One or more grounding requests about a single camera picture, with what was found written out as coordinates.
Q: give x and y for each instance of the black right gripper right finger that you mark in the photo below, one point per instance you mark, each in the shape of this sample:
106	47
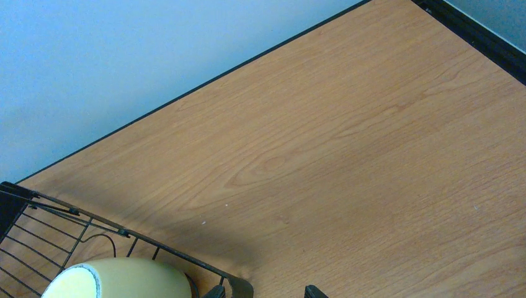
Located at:
311	291

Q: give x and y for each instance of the yellow ceramic mug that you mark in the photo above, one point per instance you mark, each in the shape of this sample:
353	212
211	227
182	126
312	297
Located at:
119	277

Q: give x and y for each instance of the black wire dish rack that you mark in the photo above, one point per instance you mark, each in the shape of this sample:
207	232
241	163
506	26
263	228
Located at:
41	236

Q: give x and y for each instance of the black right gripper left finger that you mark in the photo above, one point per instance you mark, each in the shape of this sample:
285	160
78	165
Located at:
217	291

